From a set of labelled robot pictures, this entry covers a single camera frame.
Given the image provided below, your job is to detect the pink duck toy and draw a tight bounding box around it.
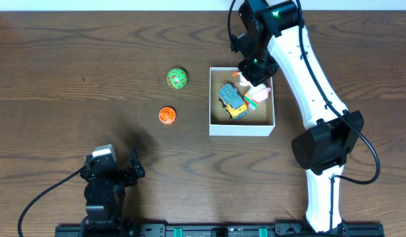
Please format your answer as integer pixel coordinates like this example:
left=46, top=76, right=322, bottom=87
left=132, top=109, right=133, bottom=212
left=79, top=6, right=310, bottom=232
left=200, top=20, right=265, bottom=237
left=232, top=71, right=271, bottom=104

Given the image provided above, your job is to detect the colourful puzzle cube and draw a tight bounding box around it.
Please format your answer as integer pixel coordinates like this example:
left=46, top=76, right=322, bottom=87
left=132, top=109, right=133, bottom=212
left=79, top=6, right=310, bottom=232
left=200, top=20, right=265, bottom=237
left=243, top=92, right=259, bottom=110

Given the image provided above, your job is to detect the yellow grey toy truck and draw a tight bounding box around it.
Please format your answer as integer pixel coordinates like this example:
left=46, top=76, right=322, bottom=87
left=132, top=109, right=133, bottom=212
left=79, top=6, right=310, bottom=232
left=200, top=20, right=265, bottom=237
left=218, top=84, right=248, bottom=120

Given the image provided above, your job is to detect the orange spiral disc toy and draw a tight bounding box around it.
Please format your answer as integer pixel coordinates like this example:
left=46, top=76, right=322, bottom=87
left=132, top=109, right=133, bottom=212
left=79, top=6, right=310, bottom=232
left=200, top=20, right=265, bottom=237
left=158, top=107, right=176, bottom=125

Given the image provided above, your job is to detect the green patterned egg ball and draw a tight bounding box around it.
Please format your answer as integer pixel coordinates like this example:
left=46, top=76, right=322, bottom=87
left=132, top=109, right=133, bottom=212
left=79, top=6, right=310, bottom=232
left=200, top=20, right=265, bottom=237
left=166, top=68, right=188, bottom=90

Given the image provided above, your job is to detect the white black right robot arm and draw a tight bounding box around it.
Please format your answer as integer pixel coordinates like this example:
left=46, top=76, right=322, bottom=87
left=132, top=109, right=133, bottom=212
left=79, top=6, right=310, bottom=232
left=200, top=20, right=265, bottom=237
left=229, top=0, right=364, bottom=232

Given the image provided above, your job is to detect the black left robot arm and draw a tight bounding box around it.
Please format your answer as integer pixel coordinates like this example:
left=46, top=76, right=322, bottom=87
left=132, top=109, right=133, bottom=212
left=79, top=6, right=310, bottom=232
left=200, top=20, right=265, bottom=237
left=80, top=144, right=145, bottom=226

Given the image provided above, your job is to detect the white cardboard box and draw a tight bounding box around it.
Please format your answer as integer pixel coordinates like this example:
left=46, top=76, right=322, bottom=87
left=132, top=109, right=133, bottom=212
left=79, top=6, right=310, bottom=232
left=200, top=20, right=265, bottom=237
left=209, top=67, right=276, bottom=136

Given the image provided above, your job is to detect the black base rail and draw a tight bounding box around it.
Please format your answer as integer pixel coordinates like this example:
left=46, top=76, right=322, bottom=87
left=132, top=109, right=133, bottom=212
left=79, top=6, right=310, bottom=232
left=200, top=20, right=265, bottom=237
left=55, top=222, right=385, bottom=237

